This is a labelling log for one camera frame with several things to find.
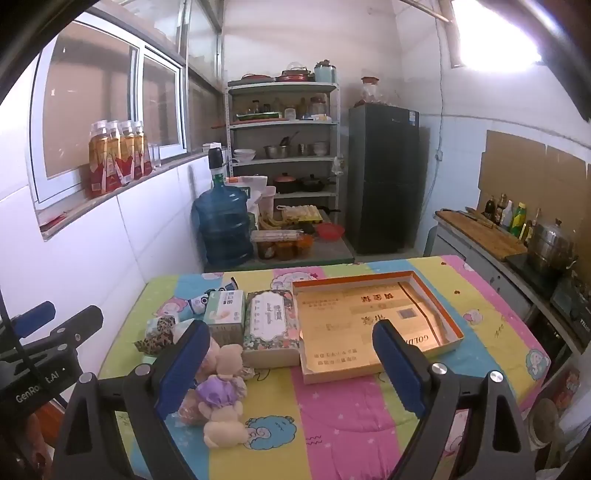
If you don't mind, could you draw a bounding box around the black white water pump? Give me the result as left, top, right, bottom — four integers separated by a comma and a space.
208, 147, 229, 188

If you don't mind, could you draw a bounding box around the sliding window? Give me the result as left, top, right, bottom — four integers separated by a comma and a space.
30, 30, 188, 206

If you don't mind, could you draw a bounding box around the black gas stove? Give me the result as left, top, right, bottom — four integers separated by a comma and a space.
549, 277, 591, 337

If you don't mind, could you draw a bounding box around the black induction cooker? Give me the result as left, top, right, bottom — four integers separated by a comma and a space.
505, 251, 566, 298

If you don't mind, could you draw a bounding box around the blue white small packet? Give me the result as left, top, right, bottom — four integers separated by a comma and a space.
187, 293, 213, 319

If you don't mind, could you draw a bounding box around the dark refrigerator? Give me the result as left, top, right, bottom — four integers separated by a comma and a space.
347, 104, 420, 254

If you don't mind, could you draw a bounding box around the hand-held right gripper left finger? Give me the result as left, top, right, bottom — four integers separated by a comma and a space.
53, 319, 213, 480

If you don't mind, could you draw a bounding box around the grey counter cabinet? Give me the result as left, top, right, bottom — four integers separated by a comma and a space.
431, 212, 587, 356

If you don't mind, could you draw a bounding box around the cardboard wall sheet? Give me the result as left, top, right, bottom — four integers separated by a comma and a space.
545, 145, 591, 241
477, 130, 548, 217

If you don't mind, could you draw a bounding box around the clear lidded food container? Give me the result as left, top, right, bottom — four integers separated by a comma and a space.
250, 229, 301, 244

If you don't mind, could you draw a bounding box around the green white tissue box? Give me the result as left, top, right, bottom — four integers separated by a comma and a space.
203, 290, 246, 347

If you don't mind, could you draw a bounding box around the steel steamer pot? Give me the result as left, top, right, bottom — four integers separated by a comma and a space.
526, 219, 578, 278

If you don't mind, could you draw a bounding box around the red lidded pan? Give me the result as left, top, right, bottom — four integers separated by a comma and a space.
277, 62, 315, 83

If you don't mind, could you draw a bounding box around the kitchen knife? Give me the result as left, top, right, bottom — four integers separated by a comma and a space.
464, 208, 495, 227

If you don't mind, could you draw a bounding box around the cream plush bear purple dress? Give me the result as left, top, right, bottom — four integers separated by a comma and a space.
196, 344, 252, 448

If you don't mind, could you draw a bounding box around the black wok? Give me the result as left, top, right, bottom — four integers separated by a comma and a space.
300, 174, 337, 192

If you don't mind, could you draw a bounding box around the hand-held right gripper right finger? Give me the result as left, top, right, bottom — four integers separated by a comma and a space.
372, 318, 536, 480

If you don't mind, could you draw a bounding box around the leopard print cloth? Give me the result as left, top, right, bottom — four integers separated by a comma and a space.
134, 316, 185, 356

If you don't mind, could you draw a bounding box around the red printed bag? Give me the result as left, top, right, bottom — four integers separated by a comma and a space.
551, 367, 583, 411

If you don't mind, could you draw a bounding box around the person's left hand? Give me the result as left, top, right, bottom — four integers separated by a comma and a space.
21, 413, 49, 467

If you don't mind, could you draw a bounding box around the teal enamel canister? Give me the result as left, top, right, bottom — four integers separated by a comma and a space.
314, 60, 338, 84

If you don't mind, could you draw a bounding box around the glass jar red lid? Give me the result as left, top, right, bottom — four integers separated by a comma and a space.
360, 76, 382, 106

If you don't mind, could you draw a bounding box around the white flour sack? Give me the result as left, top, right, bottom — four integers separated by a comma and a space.
226, 174, 269, 213

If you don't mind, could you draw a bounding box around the green bottle yellow cap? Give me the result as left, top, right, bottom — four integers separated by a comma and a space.
512, 202, 528, 238

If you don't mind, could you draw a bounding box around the tray of eggs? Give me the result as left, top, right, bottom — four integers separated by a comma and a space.
281, 204, 324, 227

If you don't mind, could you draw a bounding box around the colourful cartoon bedsheet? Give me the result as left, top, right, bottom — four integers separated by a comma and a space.
99, 255, 552, 480

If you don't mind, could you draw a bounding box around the high bright window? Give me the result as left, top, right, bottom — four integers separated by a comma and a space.
450, 0, 543, 70

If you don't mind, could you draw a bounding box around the blue water jug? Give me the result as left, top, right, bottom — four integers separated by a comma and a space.
191, 178, 254, 267

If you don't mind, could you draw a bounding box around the white plastic bucket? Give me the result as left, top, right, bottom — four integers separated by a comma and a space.
526, 397, 561, 450

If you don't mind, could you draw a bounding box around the orange drink bottle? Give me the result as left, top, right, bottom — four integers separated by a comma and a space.
105, 120, 123, 190
88, 121, 109, 199
119, 120, 137, 183
133, 121, 153, 177

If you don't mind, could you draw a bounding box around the wooden cutting board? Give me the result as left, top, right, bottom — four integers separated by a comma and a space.
436, 210, 529, 263

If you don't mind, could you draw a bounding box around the floral tissue box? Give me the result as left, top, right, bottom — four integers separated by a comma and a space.
242, 290, 303, 370

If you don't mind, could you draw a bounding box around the wooden ceiling pole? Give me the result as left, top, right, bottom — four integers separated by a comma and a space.
399, 0, 451, 23

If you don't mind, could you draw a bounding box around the pink snack packet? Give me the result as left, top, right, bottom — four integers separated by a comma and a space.
178, 390, 208, 428

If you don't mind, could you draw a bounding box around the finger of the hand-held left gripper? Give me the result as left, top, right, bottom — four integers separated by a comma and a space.
28, 305, 105, 365
0, 301, 57, 342

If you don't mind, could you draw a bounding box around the grey metal shelf rack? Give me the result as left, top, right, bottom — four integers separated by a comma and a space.
225, 80, 341, 217

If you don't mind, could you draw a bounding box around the orange rimmed gold box tray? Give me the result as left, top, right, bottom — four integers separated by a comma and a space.
291, 270, 465, 386

